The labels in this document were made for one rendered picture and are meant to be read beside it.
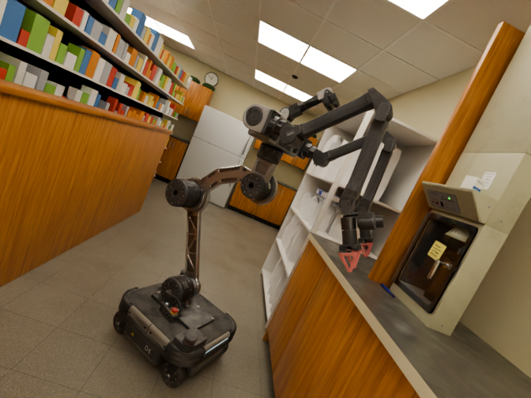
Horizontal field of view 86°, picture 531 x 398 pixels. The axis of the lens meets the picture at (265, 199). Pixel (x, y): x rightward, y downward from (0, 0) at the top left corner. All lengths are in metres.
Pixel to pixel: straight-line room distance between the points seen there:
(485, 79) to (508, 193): 0.65
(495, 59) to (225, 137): 4.80
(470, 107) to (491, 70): 0.19
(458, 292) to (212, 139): 5.19
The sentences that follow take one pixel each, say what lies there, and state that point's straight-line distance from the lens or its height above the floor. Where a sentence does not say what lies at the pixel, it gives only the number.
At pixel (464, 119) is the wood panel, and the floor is 1.87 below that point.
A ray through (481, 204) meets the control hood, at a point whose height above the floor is 1.47.
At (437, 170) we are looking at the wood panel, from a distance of 1.68.
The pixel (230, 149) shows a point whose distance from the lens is 5.90.
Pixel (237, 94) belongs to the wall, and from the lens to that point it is 6.69.
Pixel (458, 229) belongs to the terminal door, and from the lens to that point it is 1.44.
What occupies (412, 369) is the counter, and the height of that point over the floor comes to 0.93.
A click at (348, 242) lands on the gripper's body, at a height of 1.13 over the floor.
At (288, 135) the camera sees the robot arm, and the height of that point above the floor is 1.42.
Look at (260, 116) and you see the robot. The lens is 1.33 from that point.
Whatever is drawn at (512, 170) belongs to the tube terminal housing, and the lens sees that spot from 1.43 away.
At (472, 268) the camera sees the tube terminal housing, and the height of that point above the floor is 1.23.
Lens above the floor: 1.29
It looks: 7 degrees down
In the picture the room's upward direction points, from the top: 24 degrees clockwise
